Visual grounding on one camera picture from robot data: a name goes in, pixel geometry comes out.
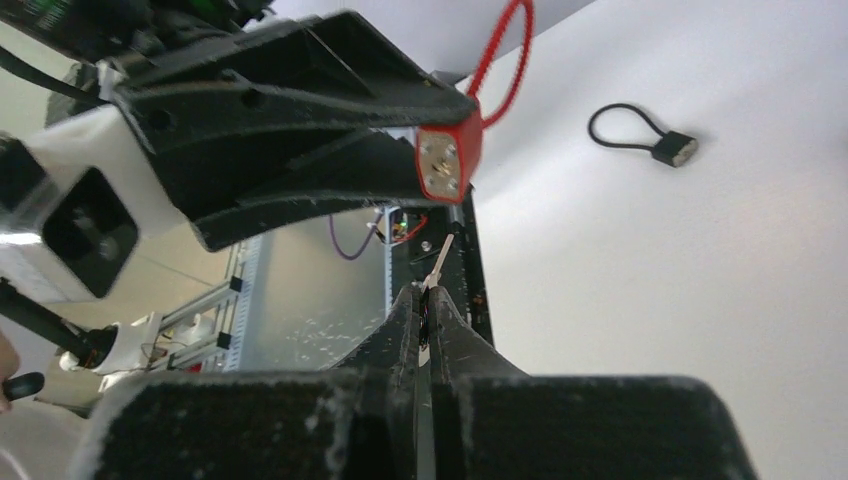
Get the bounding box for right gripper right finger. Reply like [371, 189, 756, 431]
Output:
[427, 287, 757, 479]

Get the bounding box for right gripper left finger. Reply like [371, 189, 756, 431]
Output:
[69, 285, 421, 479]

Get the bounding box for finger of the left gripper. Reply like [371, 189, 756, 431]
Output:
[191, 130, 436, 251]
[115, 10, 476, 153]

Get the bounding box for red cable lock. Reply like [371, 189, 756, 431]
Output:
[415, 0, 535, 204]

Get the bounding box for black cable lock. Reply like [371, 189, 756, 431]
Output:
[586, 102, 700, 168]

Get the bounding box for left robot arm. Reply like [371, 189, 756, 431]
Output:
[1, 1, 481, 251]

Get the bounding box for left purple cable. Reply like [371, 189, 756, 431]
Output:
[327, 210, 387, 262]

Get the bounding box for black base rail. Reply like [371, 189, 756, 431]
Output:
[381, 194, 494, 344]

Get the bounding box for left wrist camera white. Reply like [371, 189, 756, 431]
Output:
[1, 106, 183, 303]

